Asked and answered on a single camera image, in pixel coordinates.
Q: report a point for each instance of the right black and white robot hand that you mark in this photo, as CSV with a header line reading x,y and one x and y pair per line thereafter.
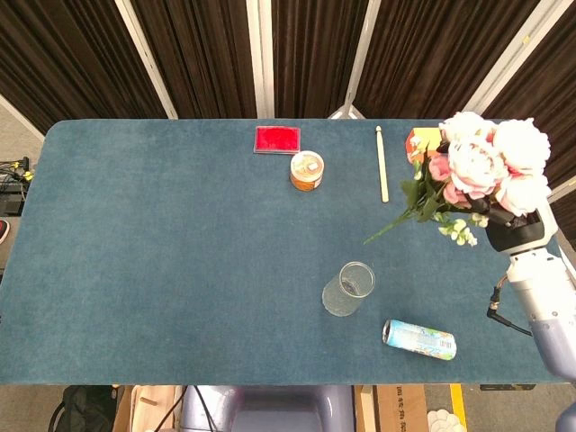
x,y
517,234

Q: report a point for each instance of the pink artificial flower bouquet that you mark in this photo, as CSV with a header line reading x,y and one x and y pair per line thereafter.
x,y
477,166

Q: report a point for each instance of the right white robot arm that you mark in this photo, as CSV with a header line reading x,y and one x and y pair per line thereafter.
x,y
546,306

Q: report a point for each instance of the clear glass cup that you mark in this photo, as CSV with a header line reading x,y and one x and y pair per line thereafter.
x,y
348,290

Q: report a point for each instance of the orange and yellow cube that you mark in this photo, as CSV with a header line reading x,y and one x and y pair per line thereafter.
x,y
416,135

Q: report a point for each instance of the light blue beverage can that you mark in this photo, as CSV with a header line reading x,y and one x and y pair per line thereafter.
x,y
418,338

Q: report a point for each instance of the dark brown curtain panel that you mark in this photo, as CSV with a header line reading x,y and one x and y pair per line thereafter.
x,y
432,58
76,58
540,90
198,58
315,54

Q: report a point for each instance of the pale wooden stick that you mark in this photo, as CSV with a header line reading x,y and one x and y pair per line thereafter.
x,y
383,166

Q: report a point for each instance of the brown cardboard box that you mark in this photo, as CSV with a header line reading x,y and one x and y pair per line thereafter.
x,y
398,407

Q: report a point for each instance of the round tin with orange label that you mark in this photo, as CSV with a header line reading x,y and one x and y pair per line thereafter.
x,y
307,168

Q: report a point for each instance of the red card in clear case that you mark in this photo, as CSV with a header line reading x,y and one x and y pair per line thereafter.
x,y
277,140

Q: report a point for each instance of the grey purple robot torso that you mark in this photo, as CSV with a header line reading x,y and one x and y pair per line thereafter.
x,y
270,409

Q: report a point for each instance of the blue felt table cover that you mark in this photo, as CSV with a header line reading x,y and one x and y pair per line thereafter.
x,y
180,270

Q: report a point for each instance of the light wooden board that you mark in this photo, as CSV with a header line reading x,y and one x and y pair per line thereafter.
x,y
148,407

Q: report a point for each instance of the black bag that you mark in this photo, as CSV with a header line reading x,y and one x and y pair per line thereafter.
x,y
85,407

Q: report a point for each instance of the black floor device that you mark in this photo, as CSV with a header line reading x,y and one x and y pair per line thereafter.
x,y
11,204

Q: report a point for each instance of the white frame post with foot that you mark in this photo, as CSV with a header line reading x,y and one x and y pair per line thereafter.
x,y
355,67

